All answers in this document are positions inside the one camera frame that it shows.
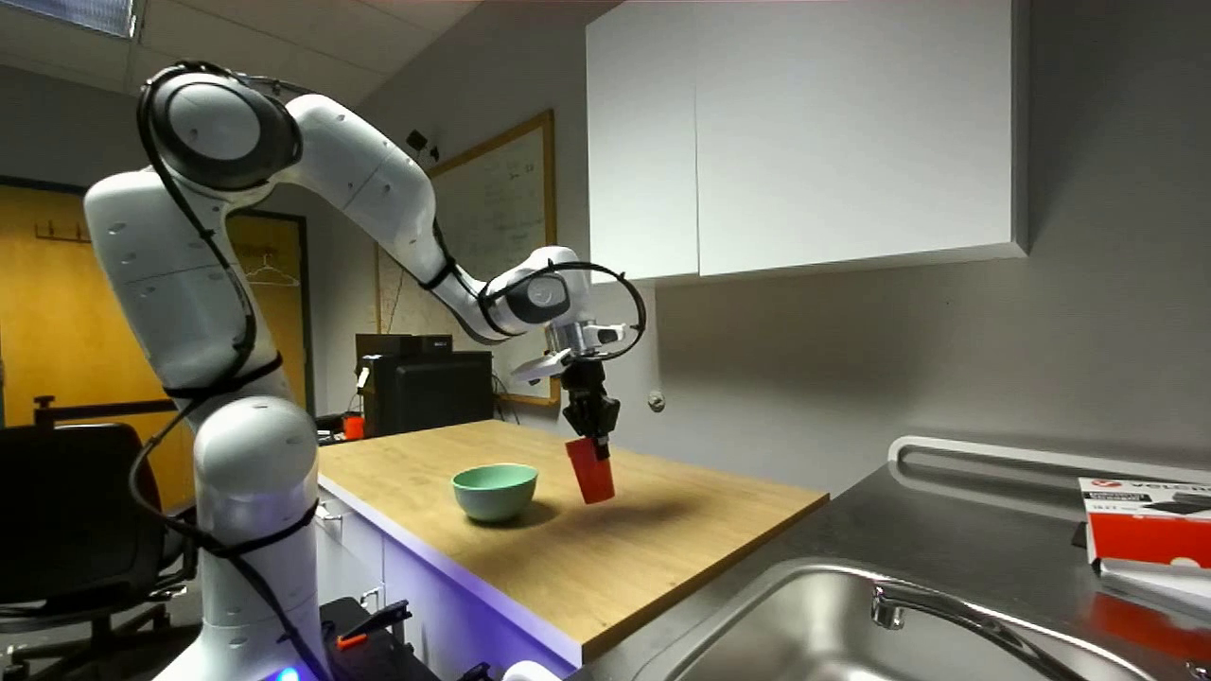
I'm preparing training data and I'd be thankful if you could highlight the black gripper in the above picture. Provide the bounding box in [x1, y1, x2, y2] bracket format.
[556, 354, 624, 462]

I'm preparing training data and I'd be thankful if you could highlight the orange plastic cup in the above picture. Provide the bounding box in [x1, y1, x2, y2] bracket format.
[559, 435, 619, 508]

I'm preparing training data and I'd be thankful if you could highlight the light green bowl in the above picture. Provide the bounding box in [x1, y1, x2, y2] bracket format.
[449, 462, 541, 531]

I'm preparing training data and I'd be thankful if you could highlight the black equipment box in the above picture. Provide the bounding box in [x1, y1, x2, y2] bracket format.
[352, 330, 499, 437]

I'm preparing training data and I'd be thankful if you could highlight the white base cabinet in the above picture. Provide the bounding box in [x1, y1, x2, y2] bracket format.
[311, 489, 578, 681]

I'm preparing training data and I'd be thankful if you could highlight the wood-framed whiteboard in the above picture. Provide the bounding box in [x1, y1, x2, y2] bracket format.
[372, 104, 565, 416]

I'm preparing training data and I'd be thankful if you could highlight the stainless steel sink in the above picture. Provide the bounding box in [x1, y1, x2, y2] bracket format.
[661, 558, 1126, 681]

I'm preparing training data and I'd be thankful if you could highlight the black device with red button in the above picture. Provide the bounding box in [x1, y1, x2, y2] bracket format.
[319, 592, 440, 681]

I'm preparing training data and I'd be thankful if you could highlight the chrome faucet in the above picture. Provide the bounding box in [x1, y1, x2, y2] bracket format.
[866, 580, 1091, 681]

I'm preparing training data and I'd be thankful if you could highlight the black office chair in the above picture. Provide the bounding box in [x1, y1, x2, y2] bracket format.
[0, 391, 200, 681]

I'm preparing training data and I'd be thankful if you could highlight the yellow door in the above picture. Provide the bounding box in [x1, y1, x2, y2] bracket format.
[0, 179, 313, 513]

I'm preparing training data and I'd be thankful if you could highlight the red and white carton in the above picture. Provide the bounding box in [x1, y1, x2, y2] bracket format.
[1075, 474, 1211, 599]

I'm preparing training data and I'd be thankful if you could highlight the ceiling light panel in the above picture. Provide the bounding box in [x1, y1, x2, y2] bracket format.
[0, 0, 142, 40]

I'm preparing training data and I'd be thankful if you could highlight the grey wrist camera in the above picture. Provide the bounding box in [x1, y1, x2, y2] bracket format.
[508, 346, 574, 393]

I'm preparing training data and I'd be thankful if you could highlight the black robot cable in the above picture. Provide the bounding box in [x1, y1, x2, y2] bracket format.
[122, 58, 652, 681]

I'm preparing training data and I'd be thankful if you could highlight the black wall camera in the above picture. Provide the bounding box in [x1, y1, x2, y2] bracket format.
[400, 123, 445, 167]

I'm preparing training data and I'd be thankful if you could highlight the white wall cabinet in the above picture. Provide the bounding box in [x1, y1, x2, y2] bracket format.
[581, 0, 1029, 286]

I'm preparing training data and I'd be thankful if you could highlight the white rail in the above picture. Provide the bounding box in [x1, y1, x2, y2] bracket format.
[884, 430, 1211, 493]

